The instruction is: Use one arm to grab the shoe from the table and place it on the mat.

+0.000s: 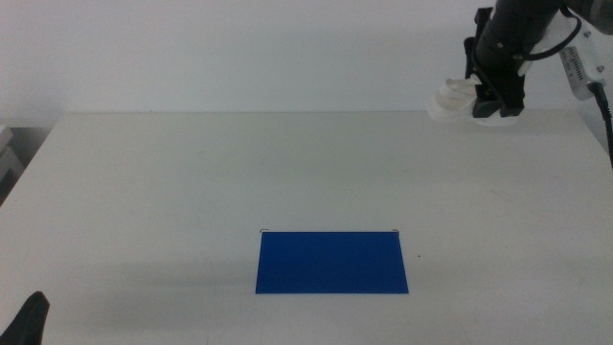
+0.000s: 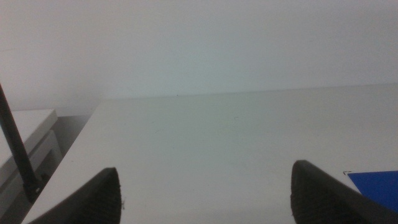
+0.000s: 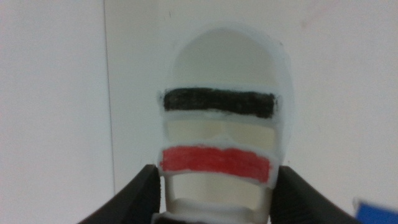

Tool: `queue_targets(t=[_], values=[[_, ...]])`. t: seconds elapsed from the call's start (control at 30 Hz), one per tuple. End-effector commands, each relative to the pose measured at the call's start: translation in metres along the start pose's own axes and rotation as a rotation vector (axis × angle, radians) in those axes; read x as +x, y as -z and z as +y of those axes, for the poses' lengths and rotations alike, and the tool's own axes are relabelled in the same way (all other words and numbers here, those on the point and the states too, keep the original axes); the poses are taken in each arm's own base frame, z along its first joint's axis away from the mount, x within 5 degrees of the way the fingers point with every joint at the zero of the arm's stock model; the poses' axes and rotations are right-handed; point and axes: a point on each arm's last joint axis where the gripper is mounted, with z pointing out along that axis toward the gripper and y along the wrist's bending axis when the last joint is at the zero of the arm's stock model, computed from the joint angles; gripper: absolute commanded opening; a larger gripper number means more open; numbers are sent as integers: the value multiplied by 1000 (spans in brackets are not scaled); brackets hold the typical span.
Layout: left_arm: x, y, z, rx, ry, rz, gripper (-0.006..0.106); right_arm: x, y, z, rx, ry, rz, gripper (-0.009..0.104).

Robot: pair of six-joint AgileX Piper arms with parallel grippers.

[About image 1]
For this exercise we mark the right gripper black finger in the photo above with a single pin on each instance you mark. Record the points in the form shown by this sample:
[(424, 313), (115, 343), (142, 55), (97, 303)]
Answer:
[(486, 108), (515, 98)]

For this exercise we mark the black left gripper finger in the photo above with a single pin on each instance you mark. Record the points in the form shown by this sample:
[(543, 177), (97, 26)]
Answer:
[(26, 323)]

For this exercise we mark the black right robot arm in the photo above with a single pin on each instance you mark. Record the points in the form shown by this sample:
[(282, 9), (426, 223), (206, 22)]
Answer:
[(531, 12)]

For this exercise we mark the blue rectangular mat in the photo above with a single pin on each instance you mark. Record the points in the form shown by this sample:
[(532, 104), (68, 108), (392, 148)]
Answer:
[(330, 263)]

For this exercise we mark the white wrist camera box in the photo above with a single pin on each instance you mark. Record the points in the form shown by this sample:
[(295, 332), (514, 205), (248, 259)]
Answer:
[(582, 62)]

